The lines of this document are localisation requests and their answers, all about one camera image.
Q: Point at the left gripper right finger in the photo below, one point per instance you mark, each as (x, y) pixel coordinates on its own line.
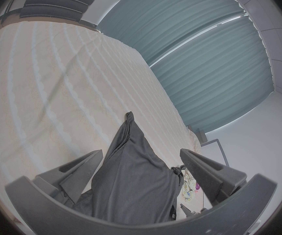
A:
(204, 171)

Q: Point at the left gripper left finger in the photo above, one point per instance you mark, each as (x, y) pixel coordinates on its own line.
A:
(82, 166)

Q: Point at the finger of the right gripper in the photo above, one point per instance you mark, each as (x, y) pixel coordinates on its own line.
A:
(187, 210)

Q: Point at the blue-green curtain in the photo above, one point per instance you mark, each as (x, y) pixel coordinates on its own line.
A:
(219, 77)
(167, 13)

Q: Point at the white printed garment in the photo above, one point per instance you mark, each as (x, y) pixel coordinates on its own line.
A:
(188, 187)

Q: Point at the black garment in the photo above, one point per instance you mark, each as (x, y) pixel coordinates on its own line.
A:
(131, 175)

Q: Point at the bed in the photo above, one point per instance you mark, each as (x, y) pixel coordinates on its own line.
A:
(57, 82)

